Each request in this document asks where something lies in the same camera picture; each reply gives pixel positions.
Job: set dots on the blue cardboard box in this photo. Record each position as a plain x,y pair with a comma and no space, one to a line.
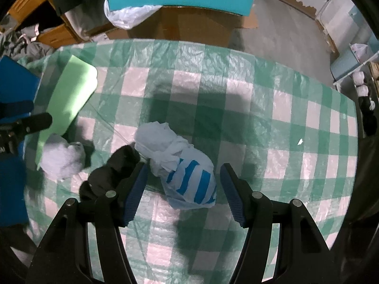
17,80

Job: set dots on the white blue-striped cloth bundle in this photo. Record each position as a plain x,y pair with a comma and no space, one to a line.
189,183

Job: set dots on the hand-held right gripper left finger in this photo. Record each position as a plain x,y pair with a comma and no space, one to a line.
134,195

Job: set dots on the green white checkered tablecloth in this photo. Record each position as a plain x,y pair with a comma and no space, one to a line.
237,100

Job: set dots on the small white plastic bag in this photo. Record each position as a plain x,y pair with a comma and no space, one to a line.
359,51

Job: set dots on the row of shoes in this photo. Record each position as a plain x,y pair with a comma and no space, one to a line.
365,106

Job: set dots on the wooden louvered wardrobe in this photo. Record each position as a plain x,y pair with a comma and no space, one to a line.
26,3

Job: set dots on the brown cardboard box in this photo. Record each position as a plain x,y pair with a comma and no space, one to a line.
195,26

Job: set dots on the grey cloth bundle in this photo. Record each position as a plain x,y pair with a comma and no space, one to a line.
60,159

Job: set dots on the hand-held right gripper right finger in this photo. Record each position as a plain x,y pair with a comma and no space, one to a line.
234,195

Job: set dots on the shoe rack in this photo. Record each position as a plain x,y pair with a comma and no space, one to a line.
373,65

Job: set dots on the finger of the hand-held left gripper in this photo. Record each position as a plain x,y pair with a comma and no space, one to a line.
17,108
35,122

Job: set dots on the black sock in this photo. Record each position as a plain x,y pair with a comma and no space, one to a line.
115,165

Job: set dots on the light blue box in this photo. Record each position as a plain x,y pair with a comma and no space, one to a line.
345,66

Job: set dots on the pile of grey clothes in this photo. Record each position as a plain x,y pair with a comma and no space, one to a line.
23,46

